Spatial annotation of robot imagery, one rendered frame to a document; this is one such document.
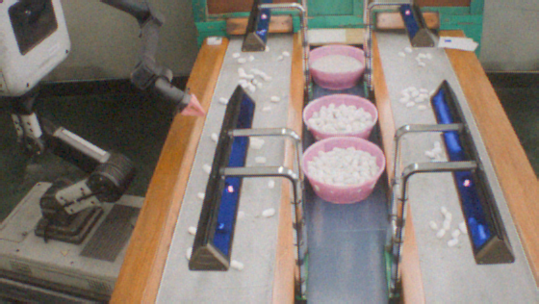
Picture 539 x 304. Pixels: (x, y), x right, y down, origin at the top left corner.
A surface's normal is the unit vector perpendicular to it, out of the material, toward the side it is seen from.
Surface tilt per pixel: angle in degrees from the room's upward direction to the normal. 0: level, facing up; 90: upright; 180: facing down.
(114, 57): 90
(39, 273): 90
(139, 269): 0
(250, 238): 0
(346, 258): 0
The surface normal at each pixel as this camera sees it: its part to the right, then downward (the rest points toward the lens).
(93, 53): -0.11, 0.58
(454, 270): -0.09, -0.82
